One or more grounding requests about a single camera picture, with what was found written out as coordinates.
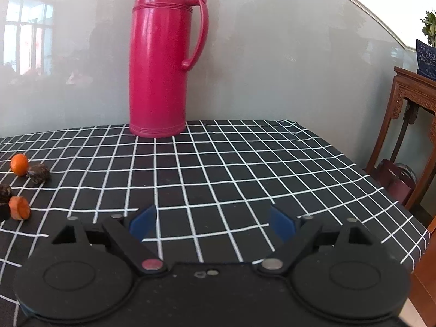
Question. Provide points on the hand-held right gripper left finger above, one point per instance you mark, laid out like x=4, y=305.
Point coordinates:
x=143, y=222

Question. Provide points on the maroon bag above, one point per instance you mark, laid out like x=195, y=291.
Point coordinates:
x=395, y=182

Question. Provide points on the carved wooden stand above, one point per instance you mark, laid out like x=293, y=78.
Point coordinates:
x=408, y=88

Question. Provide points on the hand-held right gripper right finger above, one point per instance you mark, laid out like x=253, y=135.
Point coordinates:
x=281, y=223

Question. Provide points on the pink thermos flask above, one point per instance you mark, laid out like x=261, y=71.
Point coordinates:
x=158, y=75

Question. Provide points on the black white checked tablecloth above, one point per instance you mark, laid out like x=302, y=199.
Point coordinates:
x=221, y=163

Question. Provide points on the tangerine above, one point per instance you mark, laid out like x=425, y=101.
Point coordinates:
x=20, y=207
x=18, y=164

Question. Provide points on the green potted plant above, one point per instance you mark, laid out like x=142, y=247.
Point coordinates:
x=430, y=27

